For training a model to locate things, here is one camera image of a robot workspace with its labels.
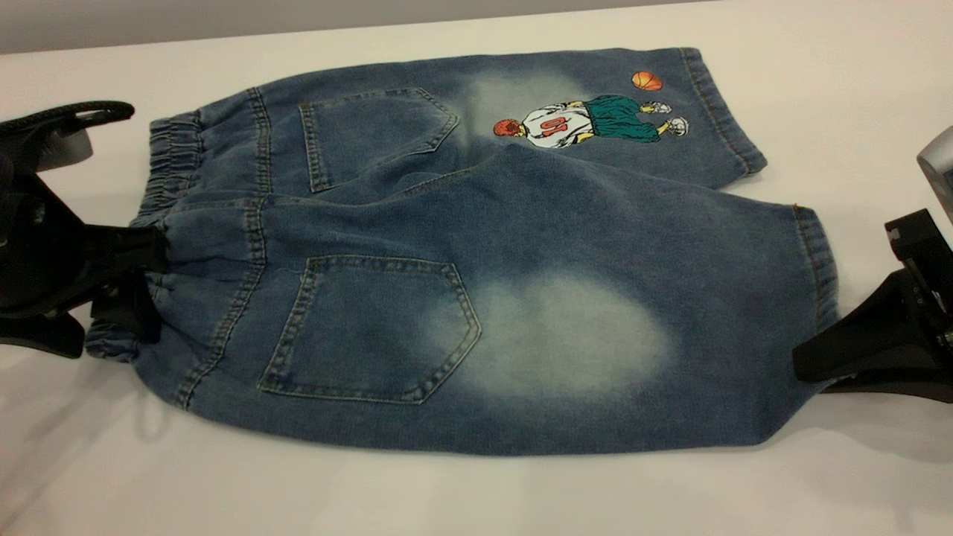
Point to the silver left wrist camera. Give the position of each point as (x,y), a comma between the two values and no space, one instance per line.
(67,149)

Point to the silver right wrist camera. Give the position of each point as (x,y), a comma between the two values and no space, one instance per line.
(939,167)

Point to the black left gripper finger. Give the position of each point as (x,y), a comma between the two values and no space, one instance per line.
(126,313)
(134,249)

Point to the blue denim shorts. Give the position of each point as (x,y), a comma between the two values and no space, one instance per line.
(558,223)

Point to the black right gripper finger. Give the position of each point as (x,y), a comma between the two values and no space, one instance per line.
(871,342)
(938,387)

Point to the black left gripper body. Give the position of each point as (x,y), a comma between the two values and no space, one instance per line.
(37,253)

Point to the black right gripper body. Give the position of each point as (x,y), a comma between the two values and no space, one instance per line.
(931,268)

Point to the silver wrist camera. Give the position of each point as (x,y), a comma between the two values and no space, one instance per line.
(67,149)
(939,167)

